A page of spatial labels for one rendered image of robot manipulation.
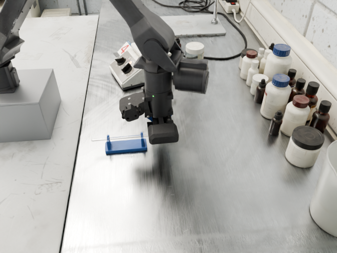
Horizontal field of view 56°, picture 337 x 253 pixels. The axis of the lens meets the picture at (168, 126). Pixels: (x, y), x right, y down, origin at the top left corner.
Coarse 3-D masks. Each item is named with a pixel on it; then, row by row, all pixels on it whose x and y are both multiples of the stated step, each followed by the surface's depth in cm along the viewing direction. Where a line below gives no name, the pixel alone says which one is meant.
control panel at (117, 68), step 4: (124, 52) 102; (128, 52) 101; (120, 56) 101; (124, 56) 100; (128, 56) 99; (128, 60) 98; (132, 60) 97; (112, 64) 101; (116, 64) 100; (124, 64) 98; (132, 64) 96; (112, 68) 100; (116, 68) 99; (120, 68) 98; (132, 68) 95; (116, 72) 98; (120, 72) 97; (132, 72) 94; (120, 76) 96; (124, 76) 95; (128, 76) 94
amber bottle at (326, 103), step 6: (324, 102) 75; (330, 102) 74; (318, 108) 76; (324, 108) 74; (312, 114) 78; (318, 114) 76; (324, 114) 75; (312, 120) 77; (318, 120) 76; (324, 120) 75; (312, 126) 78; (318, 126) 77; (324, 126) 77
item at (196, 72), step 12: (144, 48) 58; (156, 48) 57; (180, 48) 64; (156, 60) 59; (168, 60) 58; (180, 60) 62; (192, 60) 62; (204, 60) 61; (180, 72) 61; (192, 72) 61; (204, 72) 60; (180, 84) 62; (192, 84) 61; (204, 84) 60
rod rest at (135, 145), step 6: (108, 144) 74; (114, 144) 76; (120, 144) 76; (126, 144) 76; (132, 144) 76; (138, 144) 76; (144, 144) 76; (108, 150) 75; (114, 150) 75; (120, 150) 75; (126, 150) 75; (132, 150) 75; (138, 150) 76; (144, 150) 76
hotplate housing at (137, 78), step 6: (132, 48) 102; (132, 54) 99; (114, 60) 102; (114, 72) 99; (138, 72) 94; (126, 78) 94; (132, 78) 94; (138, 78) 95; (120, 84) 95; (126, 84) 94; (132, 84) 95; (138, 84) 97; (144, 84) 98
